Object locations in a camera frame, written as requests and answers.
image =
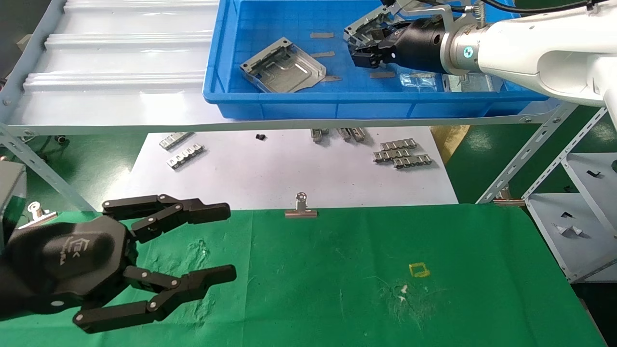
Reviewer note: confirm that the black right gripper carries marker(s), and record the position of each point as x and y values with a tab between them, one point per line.
419	46

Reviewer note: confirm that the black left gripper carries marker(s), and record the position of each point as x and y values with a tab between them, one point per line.
72	260

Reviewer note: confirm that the dark grey metal bracket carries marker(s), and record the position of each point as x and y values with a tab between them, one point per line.
365	23

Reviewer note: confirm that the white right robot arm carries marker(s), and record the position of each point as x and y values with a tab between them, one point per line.
530	53

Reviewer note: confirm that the grey tape strip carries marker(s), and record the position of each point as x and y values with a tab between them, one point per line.
382	74
423	74
323	54
322	34

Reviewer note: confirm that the clear plastic film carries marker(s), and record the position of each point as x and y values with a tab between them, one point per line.
415	83

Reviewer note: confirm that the notched metal clip strip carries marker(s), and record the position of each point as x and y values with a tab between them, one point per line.
176	140
398	144
412	161
318	134
185	157
358	134
391	154
344	134

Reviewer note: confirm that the white table sheet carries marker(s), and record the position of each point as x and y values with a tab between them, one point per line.
270	173

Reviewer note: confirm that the silver binder clip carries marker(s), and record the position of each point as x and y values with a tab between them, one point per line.
301	212
36	213
506	200

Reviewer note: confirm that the blue plastic bin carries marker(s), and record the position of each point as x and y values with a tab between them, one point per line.
289	103

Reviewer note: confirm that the green table cloth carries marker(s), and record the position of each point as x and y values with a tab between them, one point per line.
313	289

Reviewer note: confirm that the brown kraft paper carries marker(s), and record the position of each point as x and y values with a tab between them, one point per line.
453	140

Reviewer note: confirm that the grey metal shelf rack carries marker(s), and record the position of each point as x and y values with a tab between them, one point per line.
120	96

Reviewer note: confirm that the black caster wheel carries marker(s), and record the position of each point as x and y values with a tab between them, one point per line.
60	140

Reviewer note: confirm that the grey metal box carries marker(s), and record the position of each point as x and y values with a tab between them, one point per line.
9	188

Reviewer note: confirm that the yellow square marker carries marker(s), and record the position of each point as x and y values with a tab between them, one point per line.
420	274

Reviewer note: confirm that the small white part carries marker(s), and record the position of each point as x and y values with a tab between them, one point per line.
571	230

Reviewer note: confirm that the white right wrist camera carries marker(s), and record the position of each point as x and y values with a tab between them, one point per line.
434	12

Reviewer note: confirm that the flat sheet metal bracket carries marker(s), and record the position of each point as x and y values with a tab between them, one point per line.
284	67

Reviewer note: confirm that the box-shaped metal bracket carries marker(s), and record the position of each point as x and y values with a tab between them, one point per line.
465	83

